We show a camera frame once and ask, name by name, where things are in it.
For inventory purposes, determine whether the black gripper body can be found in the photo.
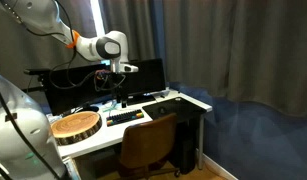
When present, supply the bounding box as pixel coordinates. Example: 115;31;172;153
107;72;128;96

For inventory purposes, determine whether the brown leather office chair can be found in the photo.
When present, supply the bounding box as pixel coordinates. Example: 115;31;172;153
116;112;181;180

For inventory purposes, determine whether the black keyboard with rainbow keys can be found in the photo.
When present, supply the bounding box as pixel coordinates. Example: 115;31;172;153
106;109;145;127

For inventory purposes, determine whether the black computer monitor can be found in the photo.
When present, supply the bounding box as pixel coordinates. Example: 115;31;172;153
44;64;113;116
121;58;167;106

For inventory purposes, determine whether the round wood slice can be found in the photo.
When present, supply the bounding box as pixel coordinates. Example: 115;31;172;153
50;110;103;146

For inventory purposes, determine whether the black mouse pad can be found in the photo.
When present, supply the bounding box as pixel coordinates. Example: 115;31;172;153
141;96;207;122

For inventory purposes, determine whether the white table leg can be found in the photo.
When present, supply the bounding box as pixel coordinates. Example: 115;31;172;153
196;111;206;170

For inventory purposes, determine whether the teal thin cable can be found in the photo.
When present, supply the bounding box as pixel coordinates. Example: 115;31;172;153
102;101;118;113

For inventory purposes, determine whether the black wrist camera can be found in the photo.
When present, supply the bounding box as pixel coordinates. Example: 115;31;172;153
94;69;109;83

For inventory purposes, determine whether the orange cable clip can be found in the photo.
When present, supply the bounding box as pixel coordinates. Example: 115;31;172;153
66;29;81;50

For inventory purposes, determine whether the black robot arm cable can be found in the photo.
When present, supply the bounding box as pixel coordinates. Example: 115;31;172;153
47;0;127;93

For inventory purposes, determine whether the thick black cable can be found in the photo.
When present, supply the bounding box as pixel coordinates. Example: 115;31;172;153
0;159;12;180
0;78;62;180

